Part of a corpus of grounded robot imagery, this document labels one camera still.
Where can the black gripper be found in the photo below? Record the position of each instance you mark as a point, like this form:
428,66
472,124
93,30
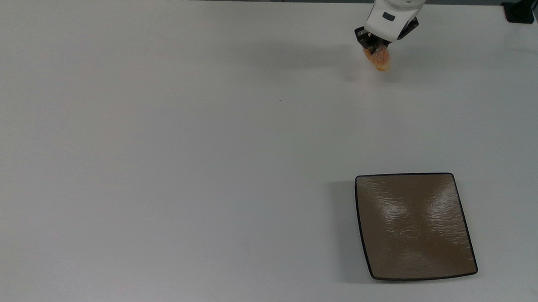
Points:
364,37

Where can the orange sugared bread bun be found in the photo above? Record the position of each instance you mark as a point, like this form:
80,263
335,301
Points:
379,59

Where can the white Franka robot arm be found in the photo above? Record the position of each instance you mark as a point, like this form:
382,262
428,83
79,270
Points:
395,13

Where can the square brown ceramic plate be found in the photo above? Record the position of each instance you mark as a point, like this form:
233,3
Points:
415,227

